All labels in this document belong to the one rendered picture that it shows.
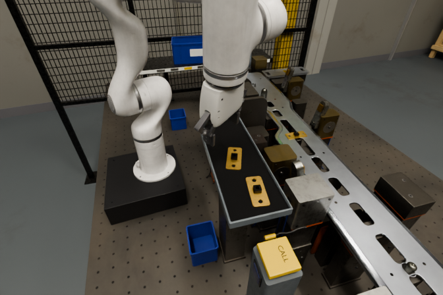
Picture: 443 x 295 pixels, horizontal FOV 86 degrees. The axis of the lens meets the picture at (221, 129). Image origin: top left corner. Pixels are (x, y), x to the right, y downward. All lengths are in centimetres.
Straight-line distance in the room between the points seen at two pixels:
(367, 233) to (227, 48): 61
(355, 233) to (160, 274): 64
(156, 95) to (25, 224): 169
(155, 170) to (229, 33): 82
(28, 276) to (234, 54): 191
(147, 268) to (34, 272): 118
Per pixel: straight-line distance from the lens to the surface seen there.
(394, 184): 91
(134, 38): 80
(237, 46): 39
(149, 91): 91
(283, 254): 49
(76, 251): 202
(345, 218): 79
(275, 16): 44
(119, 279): 102
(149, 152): 103
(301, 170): 73
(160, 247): 103
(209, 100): 46
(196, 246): 101
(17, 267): 216
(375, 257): 75
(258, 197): 55
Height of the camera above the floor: 159
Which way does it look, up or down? 36 degrees down
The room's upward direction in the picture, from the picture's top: straight up
